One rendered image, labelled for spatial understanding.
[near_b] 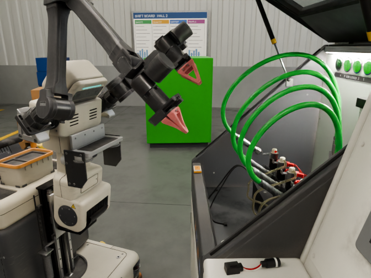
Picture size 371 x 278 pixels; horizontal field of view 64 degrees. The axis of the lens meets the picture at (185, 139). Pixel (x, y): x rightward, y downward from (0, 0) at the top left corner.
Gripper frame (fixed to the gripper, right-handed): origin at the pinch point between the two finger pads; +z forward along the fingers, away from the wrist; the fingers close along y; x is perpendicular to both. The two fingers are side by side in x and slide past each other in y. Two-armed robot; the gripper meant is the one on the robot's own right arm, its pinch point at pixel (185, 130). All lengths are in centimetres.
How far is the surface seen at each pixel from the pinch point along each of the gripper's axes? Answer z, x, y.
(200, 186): 19.7, 19.4, -17.9
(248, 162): 15.9, -9.2, 9.9
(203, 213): 22.9, 1.0, -14.4
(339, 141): 26.5, -3.7, 28.5
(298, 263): 38.0, -19.6, 5.7
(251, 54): -3, 672, 1
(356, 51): 19, 30, 50
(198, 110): 4, 335, -90
